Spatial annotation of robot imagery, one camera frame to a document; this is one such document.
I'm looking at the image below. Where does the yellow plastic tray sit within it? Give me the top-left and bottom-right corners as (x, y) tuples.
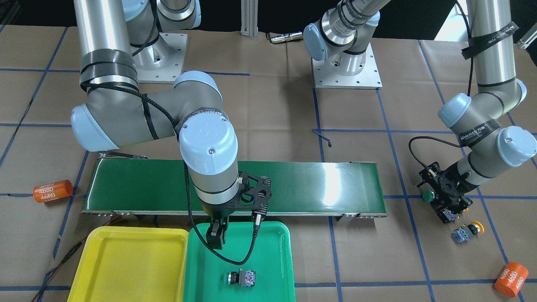
(68, 226), (188, 302)

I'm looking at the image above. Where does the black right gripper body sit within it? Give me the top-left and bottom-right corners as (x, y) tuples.
(200, 171), (272, 219)

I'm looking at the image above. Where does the yellow push button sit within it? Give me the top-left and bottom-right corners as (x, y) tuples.
(451, 221), (485, 243)
(437, 208), (461, 224)

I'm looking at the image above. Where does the green conveyor belt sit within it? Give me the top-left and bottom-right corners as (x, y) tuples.
(82, 157), (387, 218)

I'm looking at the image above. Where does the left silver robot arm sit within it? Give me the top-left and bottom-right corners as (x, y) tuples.
(303, 0), (536, 224)

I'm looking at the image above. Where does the green plastic tray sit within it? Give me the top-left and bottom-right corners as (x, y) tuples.
(183, 221), (296, 302)

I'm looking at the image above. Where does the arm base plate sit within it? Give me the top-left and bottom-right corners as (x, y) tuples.
(133, 33), (188, 83)
(311, 44), (383, 89)

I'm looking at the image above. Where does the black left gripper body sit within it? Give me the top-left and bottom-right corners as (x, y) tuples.
(418, 162), (472, 214)

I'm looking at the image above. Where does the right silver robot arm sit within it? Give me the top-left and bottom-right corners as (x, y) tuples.
(71, 0), (271, 249)

